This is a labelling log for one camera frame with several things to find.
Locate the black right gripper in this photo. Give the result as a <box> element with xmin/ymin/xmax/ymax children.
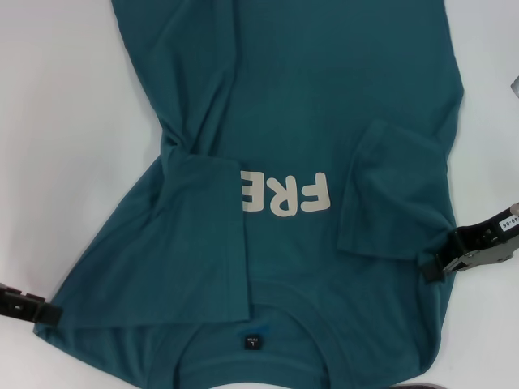
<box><xmin>419</xmin><ymin>205</ymin><xmax>519</xmax><ymax>284</ymax></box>

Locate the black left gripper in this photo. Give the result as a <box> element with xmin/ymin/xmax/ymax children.
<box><xmin>0</xmin><ymin>282</ymin><xmax>62</xmax><ymax>326</ymax></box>

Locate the teal T-shirt with white print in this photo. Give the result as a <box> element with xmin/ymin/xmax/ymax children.
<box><xmin>32</xmin><ymin>0</ymin><xmax>467</xmax><ymax>389</ymax></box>

